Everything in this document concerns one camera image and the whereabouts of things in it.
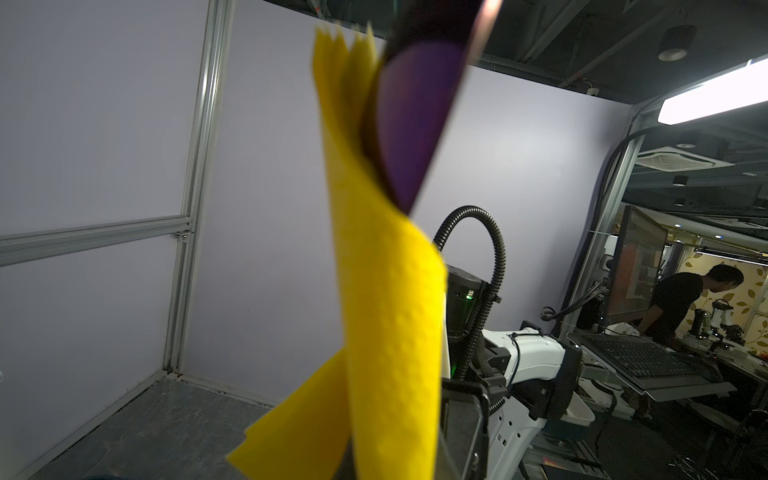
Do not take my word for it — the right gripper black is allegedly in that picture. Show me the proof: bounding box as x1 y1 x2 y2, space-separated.
440 379 489 479

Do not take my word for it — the yellow paper napkin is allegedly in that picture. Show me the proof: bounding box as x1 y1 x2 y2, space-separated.
227 27 447 479

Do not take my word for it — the purple metal spoon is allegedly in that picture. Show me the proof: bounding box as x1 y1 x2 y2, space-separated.
360 0 501 214

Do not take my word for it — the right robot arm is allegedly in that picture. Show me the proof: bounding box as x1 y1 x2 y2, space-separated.
433 205 595 479

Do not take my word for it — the black keyboard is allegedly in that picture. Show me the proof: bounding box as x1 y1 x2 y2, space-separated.
580 334 696 379

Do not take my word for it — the person in black shirt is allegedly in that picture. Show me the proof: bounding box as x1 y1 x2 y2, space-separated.
636 264 744 348

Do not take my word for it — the black computer monitor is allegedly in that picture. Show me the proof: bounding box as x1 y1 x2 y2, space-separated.
602 205 668 325

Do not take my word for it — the ceiling light strip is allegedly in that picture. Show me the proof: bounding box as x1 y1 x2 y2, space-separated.
657 59 767 125

